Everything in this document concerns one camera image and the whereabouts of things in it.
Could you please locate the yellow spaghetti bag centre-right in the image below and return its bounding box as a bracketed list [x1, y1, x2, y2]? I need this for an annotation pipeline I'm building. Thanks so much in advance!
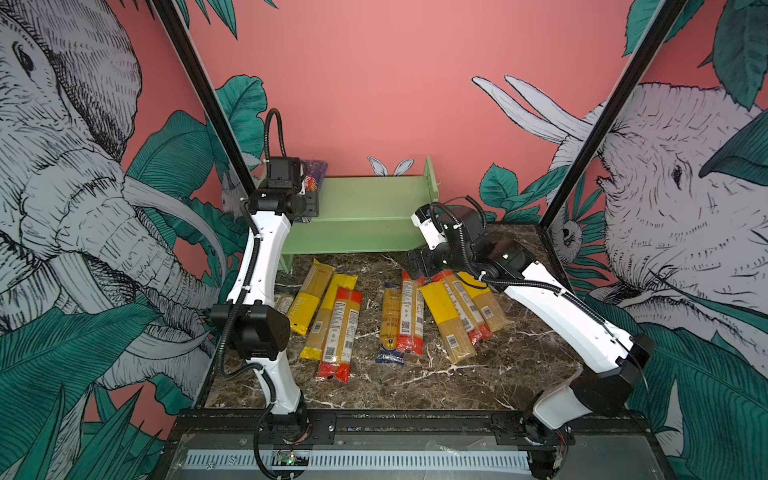
[419, 281, 476, 364]

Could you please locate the black frame post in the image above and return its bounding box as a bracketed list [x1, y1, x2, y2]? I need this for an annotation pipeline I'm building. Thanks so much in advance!
[151, 0, 255, 197]
[538, 0, 687, 230]

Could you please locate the blue-end yellow spaghetti bag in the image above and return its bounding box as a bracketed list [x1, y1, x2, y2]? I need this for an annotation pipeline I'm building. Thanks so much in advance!
[376, 282, 405, 366]

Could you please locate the yellow spaghetti bag left long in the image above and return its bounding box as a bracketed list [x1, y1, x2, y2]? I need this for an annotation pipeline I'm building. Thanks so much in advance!
[299, 273, 358, 361]

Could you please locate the right black frame post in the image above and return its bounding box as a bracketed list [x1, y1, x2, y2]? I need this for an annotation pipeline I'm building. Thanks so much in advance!
[538, 0, 687, 230]

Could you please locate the yellow spaghetti bag far-right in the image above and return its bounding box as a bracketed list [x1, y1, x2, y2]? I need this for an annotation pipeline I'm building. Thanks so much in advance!
[459, 272, 512, 333]

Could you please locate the left black frame post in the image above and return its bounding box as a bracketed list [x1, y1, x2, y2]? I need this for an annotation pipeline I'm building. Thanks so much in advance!
[151, 0, 255, 197]

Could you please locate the red spaghetti bag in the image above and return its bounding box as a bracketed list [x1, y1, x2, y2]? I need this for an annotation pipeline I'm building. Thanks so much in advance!
[397, 271, 424, 356]
[316, 287, 363, 383]
[432, 270, 494, 345]

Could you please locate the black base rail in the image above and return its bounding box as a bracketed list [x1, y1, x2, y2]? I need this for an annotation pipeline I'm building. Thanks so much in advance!
[161, 409, 662, 460]

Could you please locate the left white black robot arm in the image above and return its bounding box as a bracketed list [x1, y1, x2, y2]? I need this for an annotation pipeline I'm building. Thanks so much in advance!
[211, 156, 311, 445]

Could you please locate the green two-tier shelf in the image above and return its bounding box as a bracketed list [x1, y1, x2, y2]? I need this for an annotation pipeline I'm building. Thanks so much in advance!
[277, 159, 439, 271]

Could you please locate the clear white label spaghetti bag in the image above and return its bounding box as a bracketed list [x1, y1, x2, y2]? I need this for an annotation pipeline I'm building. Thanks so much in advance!
[274, 292, 295, 315]

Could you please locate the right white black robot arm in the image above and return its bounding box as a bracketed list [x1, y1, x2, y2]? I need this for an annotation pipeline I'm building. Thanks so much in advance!
[408, 200, 655, 445]

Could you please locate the dark blue pasta box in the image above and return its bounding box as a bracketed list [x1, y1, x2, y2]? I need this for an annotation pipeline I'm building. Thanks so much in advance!
[301, 160, 328, 194]

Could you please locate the yellow label spaghetti bag far-left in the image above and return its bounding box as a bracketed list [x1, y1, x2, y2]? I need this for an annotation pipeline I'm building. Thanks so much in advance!
[287, 260, 335, 336]

